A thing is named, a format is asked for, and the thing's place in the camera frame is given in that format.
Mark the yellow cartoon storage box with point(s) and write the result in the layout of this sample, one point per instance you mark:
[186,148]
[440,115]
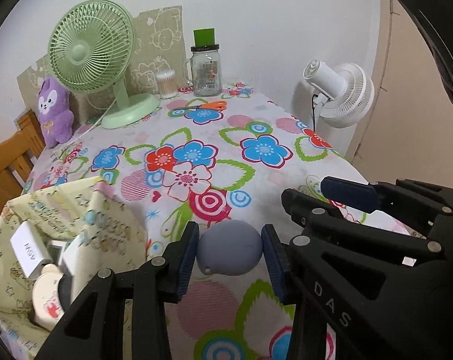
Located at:
[112,238]

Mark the beige wooden door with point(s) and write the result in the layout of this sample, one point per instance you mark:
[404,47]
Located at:
[408,132]

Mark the purple plush rabbit toy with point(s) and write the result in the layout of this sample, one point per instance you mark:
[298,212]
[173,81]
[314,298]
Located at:
[55,117]

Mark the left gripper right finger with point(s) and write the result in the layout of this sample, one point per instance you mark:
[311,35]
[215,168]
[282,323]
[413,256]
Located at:
[301,278]

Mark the orange handled scissors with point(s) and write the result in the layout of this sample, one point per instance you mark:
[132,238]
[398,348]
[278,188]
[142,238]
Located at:
[215,106]

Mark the grey-blue soft pouch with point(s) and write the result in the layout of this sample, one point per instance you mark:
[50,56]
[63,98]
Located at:
[231,247]

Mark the cotton swab container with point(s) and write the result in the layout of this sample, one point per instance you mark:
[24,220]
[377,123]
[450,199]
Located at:
[166,84]

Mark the large white wall charger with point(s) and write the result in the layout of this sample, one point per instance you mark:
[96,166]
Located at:
[30,250]

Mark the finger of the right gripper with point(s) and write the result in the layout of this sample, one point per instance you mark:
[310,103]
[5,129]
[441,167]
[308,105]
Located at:
[362,197]

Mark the wooden bed headboard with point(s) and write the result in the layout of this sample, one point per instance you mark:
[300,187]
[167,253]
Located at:
[16,154]

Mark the cream round bear case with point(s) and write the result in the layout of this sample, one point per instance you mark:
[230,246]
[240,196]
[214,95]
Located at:
[46,299]

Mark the green desk fan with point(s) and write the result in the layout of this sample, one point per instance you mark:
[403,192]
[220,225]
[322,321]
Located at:
[90,50]

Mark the small white cube charger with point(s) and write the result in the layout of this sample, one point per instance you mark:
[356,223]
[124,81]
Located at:
[70,264]

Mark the white circulator fan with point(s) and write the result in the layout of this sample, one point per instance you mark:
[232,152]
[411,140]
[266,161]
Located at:
[343,94]

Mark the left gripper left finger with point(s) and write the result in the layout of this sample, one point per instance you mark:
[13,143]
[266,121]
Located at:
[92,328]

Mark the glass mason jar mug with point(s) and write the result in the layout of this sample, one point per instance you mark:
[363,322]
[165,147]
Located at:
[203,70]

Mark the green cup on jar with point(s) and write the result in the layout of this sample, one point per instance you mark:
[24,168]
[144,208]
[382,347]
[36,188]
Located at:
[204,37]

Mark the floral tablecloth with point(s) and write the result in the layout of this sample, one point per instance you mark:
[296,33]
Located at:
[183,163]

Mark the beige cartoon board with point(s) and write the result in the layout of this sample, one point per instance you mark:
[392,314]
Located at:
[159,46]

